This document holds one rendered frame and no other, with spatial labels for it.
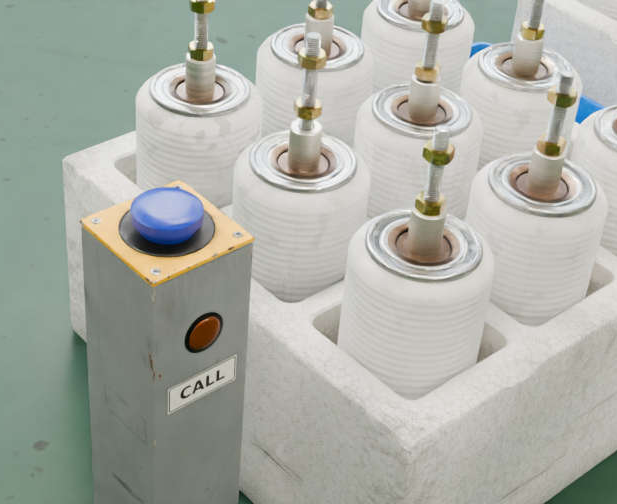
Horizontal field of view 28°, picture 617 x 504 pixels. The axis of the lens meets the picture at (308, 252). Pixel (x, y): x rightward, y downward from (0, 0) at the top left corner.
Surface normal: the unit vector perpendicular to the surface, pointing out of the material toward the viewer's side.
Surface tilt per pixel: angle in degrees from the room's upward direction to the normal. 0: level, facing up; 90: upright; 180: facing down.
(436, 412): 0
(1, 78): 0
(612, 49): 90
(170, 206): 0
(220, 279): 90
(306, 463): 90
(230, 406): 90
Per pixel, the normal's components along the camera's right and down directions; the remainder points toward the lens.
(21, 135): 0.07, -0.79
